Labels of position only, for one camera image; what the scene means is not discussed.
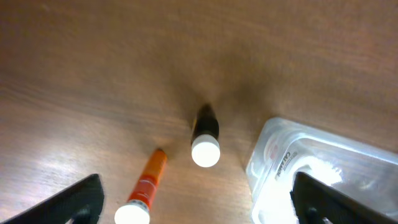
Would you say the dark bottle white cap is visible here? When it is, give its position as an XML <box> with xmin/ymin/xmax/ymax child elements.
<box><xmin>191</xmin><ymin>104</ymin><xmax>221</xmax><ymax>168</ymax></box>

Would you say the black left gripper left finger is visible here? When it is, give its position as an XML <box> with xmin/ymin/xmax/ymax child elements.
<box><xmin>5</xmin><ymin>174</ymin><xmax>104</xmax><ymax>224</ymax></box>

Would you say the clear plastic container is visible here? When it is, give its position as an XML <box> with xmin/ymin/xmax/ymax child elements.
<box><xmin>246</xmin><ymin>118</ymin><xmax>397</xmax><ymax>224</ymax></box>

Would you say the orange tube white cap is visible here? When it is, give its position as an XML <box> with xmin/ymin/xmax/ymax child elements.
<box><xmin>114</xmin><ymin>149</ymin><xmax>167</xmax><ymax>224</ymax></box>

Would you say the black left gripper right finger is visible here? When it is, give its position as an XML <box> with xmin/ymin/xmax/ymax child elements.
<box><xmin>290</xmin><ymin>172</ymin><xmax>397</xmax><ymax>224</ymax></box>

